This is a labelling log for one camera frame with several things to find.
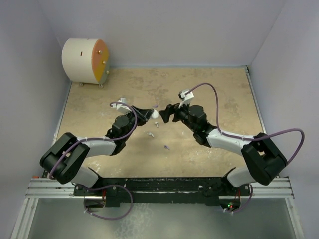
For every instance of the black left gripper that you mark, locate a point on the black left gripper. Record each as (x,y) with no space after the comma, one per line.
(143,115)

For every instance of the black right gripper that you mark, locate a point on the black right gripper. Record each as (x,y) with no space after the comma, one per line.
(171,109)

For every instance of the white charging case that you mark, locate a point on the white charging case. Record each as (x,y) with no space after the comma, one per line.
(154,114)

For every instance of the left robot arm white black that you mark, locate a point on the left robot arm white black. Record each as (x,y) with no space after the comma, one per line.
(63,161)

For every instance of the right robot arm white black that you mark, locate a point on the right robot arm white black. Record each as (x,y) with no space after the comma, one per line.
(263,159)

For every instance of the white cylinder orange face fixture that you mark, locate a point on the white cylinder orange face fixture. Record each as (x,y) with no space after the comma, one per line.
(86,60)

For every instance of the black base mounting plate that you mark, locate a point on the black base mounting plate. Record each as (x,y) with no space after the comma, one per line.
(210,191)

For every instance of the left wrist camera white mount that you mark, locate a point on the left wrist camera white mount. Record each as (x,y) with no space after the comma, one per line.
(121,106)

